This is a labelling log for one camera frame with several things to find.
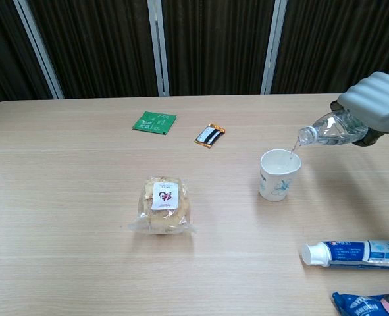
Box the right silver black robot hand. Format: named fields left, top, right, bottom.
left=330, top=71, right=389, bottom=147

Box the transparent plastic water bottle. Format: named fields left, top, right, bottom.
left=296, top=110, right=369, bottom=147

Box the white paper cup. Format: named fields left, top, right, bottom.
left=258, top=149, right=303, bottom=202

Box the black fabric screen panel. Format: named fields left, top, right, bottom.
left=0, top=0, right=54, bottom=109
left=272, top=0, right=389, bottom=95
left=161, top=0, right=276, bottom=97
left=26, top=0, right=158, bottom=99

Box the blue white toothpaste tube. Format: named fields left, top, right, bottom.
left=301, top=239, right=389, bottom=271

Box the orange black snack bar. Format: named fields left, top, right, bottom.
left=194, top=122, right=227, bottom=149

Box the blue cookie pack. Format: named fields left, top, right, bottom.
left=332, top=291, right=389, bottom=316

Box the green sachet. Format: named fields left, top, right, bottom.
left=132, top=111, right=177, bottom=135

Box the clear bread packet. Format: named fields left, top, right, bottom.
left=129, top=176, right=197, bottom=235

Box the white metal screen post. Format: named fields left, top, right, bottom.
left=261, top=0, right=288, bottom=95
left=13, top=0, right=65, bottom=99
left=147, top=0, right=170, bottom=97

